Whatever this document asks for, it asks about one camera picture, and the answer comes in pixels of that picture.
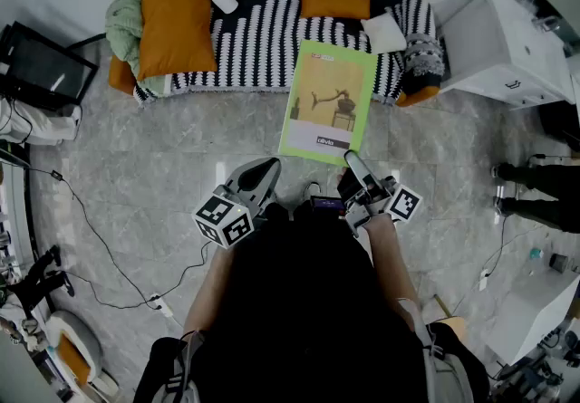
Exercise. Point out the white cabinet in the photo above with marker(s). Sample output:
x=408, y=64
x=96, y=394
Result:
x=480, y=43

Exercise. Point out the grey fringed patterned cushion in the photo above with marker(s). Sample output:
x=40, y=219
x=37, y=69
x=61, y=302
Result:
x=423, y=57

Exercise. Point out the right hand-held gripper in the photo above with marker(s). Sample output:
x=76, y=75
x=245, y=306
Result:
x=401, y=204

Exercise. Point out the dark cup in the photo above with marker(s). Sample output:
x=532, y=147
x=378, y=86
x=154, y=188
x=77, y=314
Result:
x=558, y=262

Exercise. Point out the black stand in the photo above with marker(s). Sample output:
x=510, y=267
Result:
x=41, y=274

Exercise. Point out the person's black clothed body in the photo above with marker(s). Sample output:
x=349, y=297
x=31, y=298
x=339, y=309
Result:
x=299, y=301

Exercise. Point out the large orange cushion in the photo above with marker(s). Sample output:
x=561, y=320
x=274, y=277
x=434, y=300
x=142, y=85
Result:
x=174, y=30

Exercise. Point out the white power strip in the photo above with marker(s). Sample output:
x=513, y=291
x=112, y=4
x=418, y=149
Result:
x=484, y=280
x=164, y=308

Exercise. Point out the small orange cushion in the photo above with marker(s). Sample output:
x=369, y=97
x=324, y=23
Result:
x=335, y=2

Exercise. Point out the white chair orange seat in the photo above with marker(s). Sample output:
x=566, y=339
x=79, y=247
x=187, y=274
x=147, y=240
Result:
x=68, y=324

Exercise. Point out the small black display device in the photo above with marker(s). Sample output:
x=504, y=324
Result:
x=327, y=203

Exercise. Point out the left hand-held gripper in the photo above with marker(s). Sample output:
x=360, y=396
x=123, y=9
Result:
x=224, y=220

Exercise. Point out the teal cup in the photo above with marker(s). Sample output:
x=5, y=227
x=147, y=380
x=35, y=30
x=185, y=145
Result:
x=536, y=253

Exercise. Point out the black white patterned sofa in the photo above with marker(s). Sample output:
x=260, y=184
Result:
x=263, y=43

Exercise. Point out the person's left forearm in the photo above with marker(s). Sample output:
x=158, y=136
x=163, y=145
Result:
x=213, y=283

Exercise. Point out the green magazine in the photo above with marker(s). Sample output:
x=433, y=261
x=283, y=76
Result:
x=326, y=98

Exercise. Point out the small white pillow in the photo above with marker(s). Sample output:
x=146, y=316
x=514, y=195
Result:
x=384, y=34

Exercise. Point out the black monitor screen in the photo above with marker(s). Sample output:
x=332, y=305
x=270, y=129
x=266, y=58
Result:
x=45, y=66

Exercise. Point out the person's right forearm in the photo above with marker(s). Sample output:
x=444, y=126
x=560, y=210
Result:
x=389, y=265

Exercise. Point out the green knitted blanket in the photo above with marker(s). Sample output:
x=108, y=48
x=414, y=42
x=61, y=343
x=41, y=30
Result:
x=122, y=25

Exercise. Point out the white table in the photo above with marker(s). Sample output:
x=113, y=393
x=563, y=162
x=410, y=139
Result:
x=534, y=306

